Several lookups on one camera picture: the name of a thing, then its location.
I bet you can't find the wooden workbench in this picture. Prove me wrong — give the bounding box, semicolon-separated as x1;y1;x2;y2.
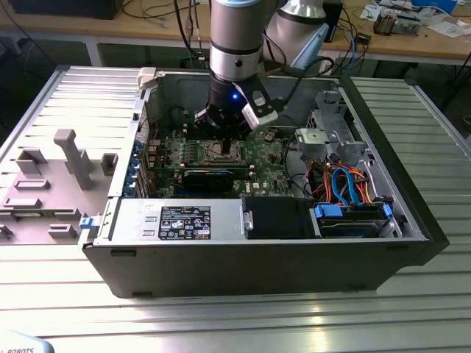
0;0;471;68

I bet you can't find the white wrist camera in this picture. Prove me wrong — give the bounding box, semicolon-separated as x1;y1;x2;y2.
241;82;280;130

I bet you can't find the black box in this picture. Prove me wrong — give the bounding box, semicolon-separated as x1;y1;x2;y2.
6;0;119;20

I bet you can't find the silver power supply unit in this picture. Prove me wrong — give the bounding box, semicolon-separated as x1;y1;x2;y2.
93;198;248;246

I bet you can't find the blue cardboard box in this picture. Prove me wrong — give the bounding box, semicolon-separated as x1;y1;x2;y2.
411;0;458;11

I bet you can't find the grey parts rack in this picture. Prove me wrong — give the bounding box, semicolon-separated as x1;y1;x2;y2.
0;128;119;246

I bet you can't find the white plastic case latch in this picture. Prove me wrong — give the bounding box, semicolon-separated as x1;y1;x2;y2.
137;67;166;90

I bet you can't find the green motherboard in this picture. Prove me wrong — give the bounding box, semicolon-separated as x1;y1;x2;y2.
146;126;297;199

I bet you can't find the orange wire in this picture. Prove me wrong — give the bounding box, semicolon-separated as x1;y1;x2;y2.
345;167;371;204

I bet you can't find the black graphics card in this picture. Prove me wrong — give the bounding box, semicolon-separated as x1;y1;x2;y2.
151;165;252;195

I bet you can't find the black camera cable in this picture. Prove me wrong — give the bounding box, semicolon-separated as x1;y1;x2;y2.
274;54;336;111

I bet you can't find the pale teach pendant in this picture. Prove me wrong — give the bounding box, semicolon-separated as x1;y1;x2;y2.
0;328;57;353

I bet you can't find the silver metal drive cage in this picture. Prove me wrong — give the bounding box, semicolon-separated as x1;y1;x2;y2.
295;90;373;167

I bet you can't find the white paper stack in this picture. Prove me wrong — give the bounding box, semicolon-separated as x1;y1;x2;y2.
422;20;469;38

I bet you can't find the CPU socket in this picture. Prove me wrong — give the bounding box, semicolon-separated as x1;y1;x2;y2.
202;139;247;164

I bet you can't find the blue plastic case latch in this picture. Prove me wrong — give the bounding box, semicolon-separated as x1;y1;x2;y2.
79;215;101;232

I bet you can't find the hard disk in blue carrier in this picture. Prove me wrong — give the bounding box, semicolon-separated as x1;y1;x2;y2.
308;203;394;239

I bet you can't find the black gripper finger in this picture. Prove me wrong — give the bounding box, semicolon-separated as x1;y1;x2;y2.
194;105;227;155
224;122;255;155

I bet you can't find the blue data wire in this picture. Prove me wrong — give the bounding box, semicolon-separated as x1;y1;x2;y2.
330;164;364;207

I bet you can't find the brown coil device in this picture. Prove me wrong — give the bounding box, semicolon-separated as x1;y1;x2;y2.
372;10;398;37

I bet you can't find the green RAM stick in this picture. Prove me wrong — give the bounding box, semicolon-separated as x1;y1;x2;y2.
0;209;79;218

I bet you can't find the grey electronic device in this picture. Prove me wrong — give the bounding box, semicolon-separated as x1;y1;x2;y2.
395;13;423;37

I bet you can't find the black PC case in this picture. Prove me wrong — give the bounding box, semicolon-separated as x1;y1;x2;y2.
81;67;450;299

